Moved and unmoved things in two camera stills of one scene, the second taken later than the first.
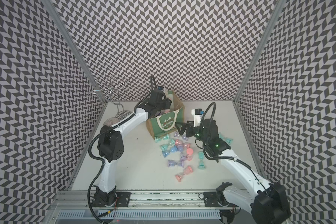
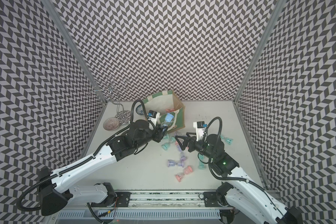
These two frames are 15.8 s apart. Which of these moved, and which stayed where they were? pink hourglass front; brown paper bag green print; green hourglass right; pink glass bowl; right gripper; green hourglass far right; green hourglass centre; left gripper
Moved: right gripper; left gripper
Stayed: pink glass bowl; green hourglass centre; brown paper bag green print; green hourglass far right; green hourglass right; pink hourglass front
